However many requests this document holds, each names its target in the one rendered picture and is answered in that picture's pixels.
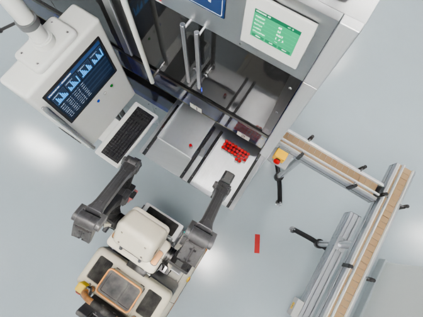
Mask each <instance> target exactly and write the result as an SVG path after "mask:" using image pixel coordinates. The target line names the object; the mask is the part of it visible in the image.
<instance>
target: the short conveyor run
mask: <svg viewBox="0 0 423 317"><path fill-rule="evenodd" d="M313 138H314V135H311V136H309V137H308V138H307V139H306V138H304V137H302V136H300V135H299V134H297V133H295V132H294V131H291V130H290V129H289V130H288V131H287V132H286V133H285V135H284V136H283V138H282V139H281V140H280V141H279V143H278V144H279V145H281V146H282V147H285V148H286V149H288V150H289V151H290V154H291V155H292V156H293V158H294V159H295V160H297V161H299V162H301V163H302V164H304V165H306V166H307V167H309V168H311V169H312V170H314V171H316V172H318V173H319V174H321V175H323V176H324V177H326V178H328V179H329V180H331V181H333V182H335V183H336V184H338V185H340V186H341V187H343V188H345V189H347V190H348V191H350V192H351V193H353V194H355V195H357V196H358V197H360V198H361V199H364V200H365V201H367V202H368V203H370V202H373V201H376V199H377V197H378V196H379V195H380V194H379V193H380V191H381V188H382V187H384V183H382V182H380V181H378V180H376V179H375V178H373V177H372V176H370V175H368V174H366V173H364V172H363V171H362V170H364V169H366V168H367V165H364V166H361V167H359V168H356V167H354V166H352V165H351V164H349V163H347V162H345V161H344V160H342V159H340V158H339V157H336V156H335V155H333V154H332V153H330V152H328V151H326V150H324V149H323V148H321V147H319V146H318V145H316V144H314V143H312V142H311V140H312V139H313Z"/></svg>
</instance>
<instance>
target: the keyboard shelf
mask: <svg viewBox="0 0 423 317"><path fill-rule="evenodd" d="M137 107H140V108H142V109H143V110H144V111H146V112H148V113H149V114H151V115H152V116H153V117H154V119H153V120H152V121H151V122H150V123H149V125H148V126H147V127H146V129H145V130H144V131H143V132H142V134H141V135H140V136H139V137H138V138H137V140H136V141H135V143H134V144H133V145H132V146H131V148H130V149H129V150H128V152H127V153H126V154H125V155H124V156H126V157H127V155H130V154H131V152H132V151H133V149H134V148H135V147H136V146H137V144H138V143H139V142H140V140H141V139H142V138H143V137H144V135H145V134H146V133H147V132H148V130H149V129H150V128H151V126H152V125H153V124H154V123H155V121H156V120H157V119H158V116H157V115H156V114H154V113H153V112H151V111H149V110H148V109H147V108H145V107H143V106H142V105H141V104H139V103H137V102H135V103H134V104H133V105H132V107H131V108H130V109H129V110H128V111H127V113H126V114H125V115H124V117H123V118H122V119H121V120H120V121H118V120H117V119H116V118H115V119H114V120H113V121H112V122H111V124H110V125H109V126H108V127H107V129H105V131H104V132H103V134H102V135H101V136H100V137H99V138H98V139H99V140H101V141H102V144H101V145H100V146H99V147H98V148H97V149H96V151H95V153H96V154H97V155H99V156H100V157H101V158H103V159H105V160H106V161H107V162H109V163H110V164H111V165H113V166H114V167H116V168H117V169H118V168H120V166H121V161H122V159H123V158H122V159H121V160H120V161H119V163H118V164H117V163H116V162H114V161H112V160H111V159H110V158H108V157H107V156H105V155H104V154H103V153H101V151H102V150H103V149H104V147H105V146H106V145H107V144H108V143H109V141H110V140H111V139H112V138H113V137H114V135H115V134H116V132H117V131H118V130H119V129H120V128H121V127H122V125H123V124H124V123H125V122H126V120H127V119H128V118H129V117H130V115H131V114H132V113H133V112H134V111H135V109H136V108H137Z"/></svg>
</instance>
